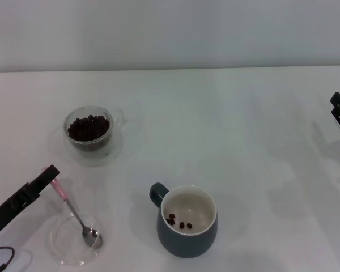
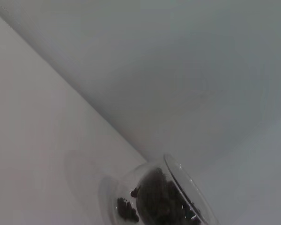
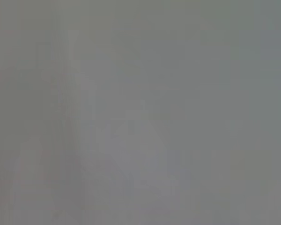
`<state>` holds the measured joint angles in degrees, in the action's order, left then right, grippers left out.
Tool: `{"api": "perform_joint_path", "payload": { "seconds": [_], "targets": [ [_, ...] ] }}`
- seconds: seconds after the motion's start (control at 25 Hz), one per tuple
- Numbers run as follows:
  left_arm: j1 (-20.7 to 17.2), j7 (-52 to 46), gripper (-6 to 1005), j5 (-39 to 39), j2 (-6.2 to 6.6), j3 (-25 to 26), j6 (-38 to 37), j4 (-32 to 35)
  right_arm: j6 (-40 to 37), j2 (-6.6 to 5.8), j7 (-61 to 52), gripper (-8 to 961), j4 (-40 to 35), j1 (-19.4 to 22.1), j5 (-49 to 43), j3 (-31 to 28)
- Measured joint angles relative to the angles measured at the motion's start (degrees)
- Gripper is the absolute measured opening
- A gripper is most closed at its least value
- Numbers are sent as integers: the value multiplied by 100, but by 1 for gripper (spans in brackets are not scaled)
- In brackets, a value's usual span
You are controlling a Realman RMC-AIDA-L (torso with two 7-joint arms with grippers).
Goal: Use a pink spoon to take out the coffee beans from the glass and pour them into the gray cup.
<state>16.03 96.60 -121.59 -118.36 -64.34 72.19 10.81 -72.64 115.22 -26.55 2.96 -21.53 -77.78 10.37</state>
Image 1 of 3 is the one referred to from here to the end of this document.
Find clear double-wall glass cup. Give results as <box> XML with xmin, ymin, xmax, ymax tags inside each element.
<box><xmin>63</xmin><ymin>105</ymin><xmax>125</xmax><ymax>155</ymax></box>

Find coffee bean pile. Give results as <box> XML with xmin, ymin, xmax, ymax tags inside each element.
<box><xmin>67</xmin><ymin>114</ymin><xmax>111</xmax><ymax>142</ymax></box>

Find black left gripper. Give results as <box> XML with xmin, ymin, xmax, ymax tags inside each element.
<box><xmin>0</xmin><ymin>164</ymin><xmax>60</xmax><ymax>241</ymax></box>

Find dark grey ceramic mug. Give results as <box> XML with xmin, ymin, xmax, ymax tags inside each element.
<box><xmin>149</xmin><ymin>182</ymin><xmax>218</xmax><ymax>259</ymax></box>

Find clear glass saucer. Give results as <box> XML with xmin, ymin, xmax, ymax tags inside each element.
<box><xmin>62</xmin><ymin>127</ymin><xmax>123</xmax><ymax>167</ymax></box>

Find dark red cable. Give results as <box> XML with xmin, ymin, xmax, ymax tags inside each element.
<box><xmin>0</xmin><ymin>246</ymin><xmax>16</xmax><ymax>272</ymax></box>

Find pink handled steel spoon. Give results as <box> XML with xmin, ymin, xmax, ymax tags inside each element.
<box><xmin>42</xmin><ymin>166</ymin><xmax>104</xmax><ymax>250</ymax></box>

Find small clear glass dish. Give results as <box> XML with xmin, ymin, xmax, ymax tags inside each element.
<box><xmin>49</xmin><ymin>211</ymin><xmax>105</xmax><ymax>267</ymax></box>

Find few coffee beans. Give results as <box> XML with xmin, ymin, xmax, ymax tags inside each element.
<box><xmin>165</xmin><ymin>212</ymin><xmax>193</xmax><ymax>230</ymax></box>

